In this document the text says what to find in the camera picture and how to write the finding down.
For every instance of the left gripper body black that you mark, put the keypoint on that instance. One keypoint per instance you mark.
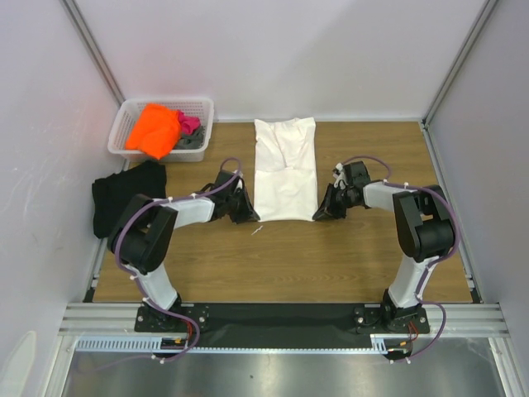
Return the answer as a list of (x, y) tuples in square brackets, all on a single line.
[(238, 208)]

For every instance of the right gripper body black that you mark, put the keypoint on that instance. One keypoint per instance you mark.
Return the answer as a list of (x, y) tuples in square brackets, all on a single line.
[(333, 203)]

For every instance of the white Coca-Cola t-shirt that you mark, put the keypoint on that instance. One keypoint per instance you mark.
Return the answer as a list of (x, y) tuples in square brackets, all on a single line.
[(285, 184)]

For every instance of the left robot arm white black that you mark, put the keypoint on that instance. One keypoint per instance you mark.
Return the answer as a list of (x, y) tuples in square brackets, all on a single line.
[(141, 237)]

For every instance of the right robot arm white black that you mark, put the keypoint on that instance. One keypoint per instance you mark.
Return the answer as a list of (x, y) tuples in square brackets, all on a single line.
[(427, 234)]

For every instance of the grey t-shirt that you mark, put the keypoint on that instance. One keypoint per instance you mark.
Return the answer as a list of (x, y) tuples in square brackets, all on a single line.
[(193, 141)]

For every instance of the pink t-shirt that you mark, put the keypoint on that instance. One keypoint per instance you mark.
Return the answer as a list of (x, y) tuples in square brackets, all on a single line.
[(188, 124)]

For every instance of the orange t-shirt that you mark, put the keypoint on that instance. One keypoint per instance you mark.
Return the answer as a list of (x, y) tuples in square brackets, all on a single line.
[(156, 131)]

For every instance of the black folded t-shirt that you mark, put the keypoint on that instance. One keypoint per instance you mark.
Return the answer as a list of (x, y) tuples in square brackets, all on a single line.
[(112, 194)]

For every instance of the white plastic basket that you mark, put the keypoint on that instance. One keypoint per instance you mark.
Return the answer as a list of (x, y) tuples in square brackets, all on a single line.
[(130, 111)]

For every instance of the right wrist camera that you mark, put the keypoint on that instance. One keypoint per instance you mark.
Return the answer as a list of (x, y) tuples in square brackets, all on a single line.
[(340, 176)]

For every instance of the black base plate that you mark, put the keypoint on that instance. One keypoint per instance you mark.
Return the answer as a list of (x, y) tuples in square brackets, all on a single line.
[(298, 326)]

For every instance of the white slotted cable duct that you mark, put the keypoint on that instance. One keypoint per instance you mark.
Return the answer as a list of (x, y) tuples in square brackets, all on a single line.
[(131, 344)]

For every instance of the aluminium frame rail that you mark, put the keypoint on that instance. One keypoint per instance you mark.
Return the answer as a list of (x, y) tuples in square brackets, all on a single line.
[(462, 320)]

